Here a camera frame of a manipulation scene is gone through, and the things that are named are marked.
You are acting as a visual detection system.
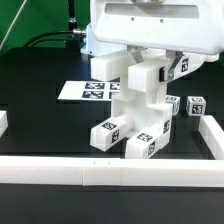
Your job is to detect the white marker base sheet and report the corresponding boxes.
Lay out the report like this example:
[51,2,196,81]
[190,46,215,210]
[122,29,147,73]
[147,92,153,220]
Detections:
[58,81,120,101]

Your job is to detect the white left fence bar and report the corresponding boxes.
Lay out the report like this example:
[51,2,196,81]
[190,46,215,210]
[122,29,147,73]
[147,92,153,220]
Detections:
[0,110,8,137]

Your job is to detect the white tagged cube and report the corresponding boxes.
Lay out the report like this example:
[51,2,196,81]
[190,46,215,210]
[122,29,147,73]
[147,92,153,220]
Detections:
[186,96,206,116]
[166,95,180,116]

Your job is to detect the black vertical pole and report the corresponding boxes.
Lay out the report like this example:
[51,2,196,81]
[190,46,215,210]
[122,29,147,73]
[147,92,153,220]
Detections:
[67,0,76,23]

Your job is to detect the thin white cord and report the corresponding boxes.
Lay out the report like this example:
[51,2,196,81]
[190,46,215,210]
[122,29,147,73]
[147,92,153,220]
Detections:
[0,0,29,52]

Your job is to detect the white chair seat part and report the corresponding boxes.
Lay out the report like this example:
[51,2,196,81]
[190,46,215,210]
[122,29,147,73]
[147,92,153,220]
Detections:
[111,83,174,149]

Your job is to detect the black cables at base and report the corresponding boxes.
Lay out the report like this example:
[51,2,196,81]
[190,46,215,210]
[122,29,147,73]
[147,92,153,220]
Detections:
[22,28,88,48]

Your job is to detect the white tagged cube right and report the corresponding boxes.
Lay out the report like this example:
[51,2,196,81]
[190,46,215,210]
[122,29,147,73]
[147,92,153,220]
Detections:
[186,96,206,116]

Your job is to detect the white right fence bar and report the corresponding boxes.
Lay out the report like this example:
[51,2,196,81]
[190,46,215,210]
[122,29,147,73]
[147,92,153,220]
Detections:
[199,115,224,160]

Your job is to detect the white fence bar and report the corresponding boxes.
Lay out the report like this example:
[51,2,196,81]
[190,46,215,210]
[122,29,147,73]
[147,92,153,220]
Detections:
[0,156,224,187]
[0,110,8,137]
[199,115,224,160]

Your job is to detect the white chair back frame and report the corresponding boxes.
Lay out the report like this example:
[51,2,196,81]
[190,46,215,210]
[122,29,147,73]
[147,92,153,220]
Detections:
[91,49,219,92]

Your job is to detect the white tagged cube left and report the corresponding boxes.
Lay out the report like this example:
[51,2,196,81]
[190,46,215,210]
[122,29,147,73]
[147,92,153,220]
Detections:
[166,95,180,116]

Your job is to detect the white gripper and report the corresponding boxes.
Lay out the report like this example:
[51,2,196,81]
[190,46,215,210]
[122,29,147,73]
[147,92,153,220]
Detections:
[90,0,224,80]

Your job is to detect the white front fence bar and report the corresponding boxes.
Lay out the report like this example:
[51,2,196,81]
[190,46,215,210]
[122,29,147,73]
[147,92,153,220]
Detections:
[0,156,224,187]

